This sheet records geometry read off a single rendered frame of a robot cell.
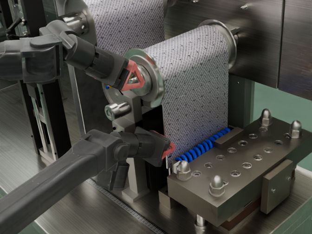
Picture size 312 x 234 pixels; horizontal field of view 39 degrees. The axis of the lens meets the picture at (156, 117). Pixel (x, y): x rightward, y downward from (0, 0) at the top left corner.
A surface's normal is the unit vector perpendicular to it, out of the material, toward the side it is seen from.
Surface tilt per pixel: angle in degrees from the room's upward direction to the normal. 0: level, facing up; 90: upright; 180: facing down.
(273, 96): 0
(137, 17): 92
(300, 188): 0
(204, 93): 90
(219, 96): 90
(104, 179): 66
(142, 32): 92
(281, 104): 0
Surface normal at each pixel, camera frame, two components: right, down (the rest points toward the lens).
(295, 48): -0.74, 0.39
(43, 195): 0.87, 0.22
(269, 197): 0.67, 0.33
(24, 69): 0.09, -0.81
